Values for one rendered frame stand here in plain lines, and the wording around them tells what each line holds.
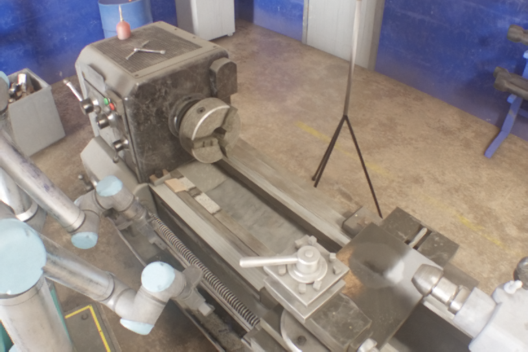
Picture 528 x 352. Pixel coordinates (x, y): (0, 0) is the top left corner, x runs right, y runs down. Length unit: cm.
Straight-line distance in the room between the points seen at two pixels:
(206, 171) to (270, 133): 155
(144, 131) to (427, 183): 227
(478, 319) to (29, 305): 102
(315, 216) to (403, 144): 208
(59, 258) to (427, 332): 120
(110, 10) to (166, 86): 285
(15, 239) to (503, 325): 106
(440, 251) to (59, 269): 125
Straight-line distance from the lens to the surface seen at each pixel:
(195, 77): 165
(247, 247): 148
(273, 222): 170
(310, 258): 100
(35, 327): 85
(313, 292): 102
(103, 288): 118
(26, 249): 71
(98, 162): 204
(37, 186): 131
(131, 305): 118
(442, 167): 341
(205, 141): 149
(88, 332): 202
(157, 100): 158
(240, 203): 178
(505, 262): 290
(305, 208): 159
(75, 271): 106
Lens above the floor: 200
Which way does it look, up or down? 38 degrees down
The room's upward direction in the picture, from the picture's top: straight up
